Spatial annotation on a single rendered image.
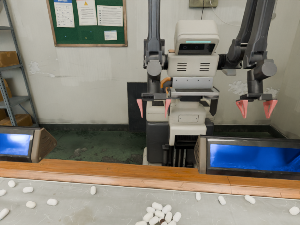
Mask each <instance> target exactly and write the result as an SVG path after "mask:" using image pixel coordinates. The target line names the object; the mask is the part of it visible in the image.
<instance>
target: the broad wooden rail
mask: <svg viewBox="0 0 300 225"><path fill-rule="evenodd" d="M0 177H1V178H14V179H31V180H43V181H55V182H68V183H85V184H97V185H109V186H121V187H134V188H151V189H163V190H175V191H188V192H205V193H217V194H229V195H241V196H245V195H249V196H259V197H271V198H283V199H295V200H300V181H298V180H284V179H264V178H251V177H236V176H223V175H207V174H199V172H198V169H197V168H186V167H166V166H151V165H135V164H122V163H108V162H87V161H73V160H58V159H43V160H42V161H41V162H39V163H26V162H6V161H0Z"/></svg>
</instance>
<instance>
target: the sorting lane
mask: <svg viewBox="0 0 300 225"><path fill-rule="evenodd" d="M11 180H13V181H14V182H15V186H14V187H10V186H9V185H8V182H9V181H11ZM92 186H95V187H96V193H95V194H94V195H92V194H91V187H92ZM25 187H33V191H32V192H28V193H24V192H23V189H24V188H25ZM0 190H5V191H6V193H5V194H4V195H3V196H0V212H1V211H2V210H3V209H5V208H7V209H9V212H8V214H7V215H6V216H5V217H4V218H3V219H1V220H0V225H135V224H136V223H137V222H139V221H143V217H144V216H145V215H146V214H147V213H148V212H147V210H146V209H147V207H152V204H153V203H154V202H156V203H158V204H161V205H162V207H163V208H164V207H165V206H166V205H168V204H169V205H170V206H171V211H170V212H171V213H172V218H171V221H173V216H174V215H175V214H176V212H180V213H181V218H180V219H179V221H178V222H176V225H300V212H299V213H298V214H296V215H292V214H291V213H290V212H289V210H290V209H291V208H292V207H294V206H295V207H298V208H299V210H300V200H295V199H283V198H271V197H259V196H251V197H253V198H254V199H255V203H254V204H252V203H250V202H249V201H247V200H246V199H245V196H241V195H229V194H217V193H205V192H188V191H175V190H163V189H151V188H139V187H121V186H109V185H97V184H85V183H68V182H55V181H43V180H31V179H14V178H1V177H0ZM196 193H200V197H201V199H200V200H197V199H196ZM219 196H223V197H224V199H225V201H226V204H225V205H222V204H221V203H220V201H219V199H218V197H219ZM49 199H55V200H57V204H56V205H55V206H52V205H48V204H47V201H48V200H49ZM28 201H32V202H35V203H36V206H35V207H34V208H29V207H27V206H26V203H27V202H28ZM168 224H169V223H167V225H168Z"/></svg>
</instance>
